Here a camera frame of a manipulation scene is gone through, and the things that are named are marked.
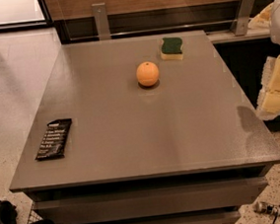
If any left metal bracket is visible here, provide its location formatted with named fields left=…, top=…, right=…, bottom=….
left=92, top=3, right=111, bottom=40

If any black rxbar chocolate wrapper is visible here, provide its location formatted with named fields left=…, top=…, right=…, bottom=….
left=35, top=118, right=73, bottom=161

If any right metal bracket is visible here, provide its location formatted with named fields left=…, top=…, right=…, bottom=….
left=230, top=0, right=255, bottom=37

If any green and yellow sponge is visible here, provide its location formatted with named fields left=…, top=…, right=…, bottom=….
left=160, top=37, right=183, bottom=60

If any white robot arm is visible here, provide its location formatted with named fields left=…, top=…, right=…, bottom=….
left=248, top=0, right=280, bottom=120

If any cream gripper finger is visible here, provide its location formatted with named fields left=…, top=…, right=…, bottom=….
left=256, top=55, right=280, bottom=120
left=248, top=3, right=273, bottom=30

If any orange fruit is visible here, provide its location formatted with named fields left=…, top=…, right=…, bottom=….
left=136, top=61, right=160, bottom=87

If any metal bracket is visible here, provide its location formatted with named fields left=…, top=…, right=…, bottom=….
left=92, top=3, right=111, bottom=40
left=230, top=0, right=255, bottom=37

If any grey upper drawer front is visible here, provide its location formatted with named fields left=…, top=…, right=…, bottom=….
left=35, top=177, right=268, bottom=224

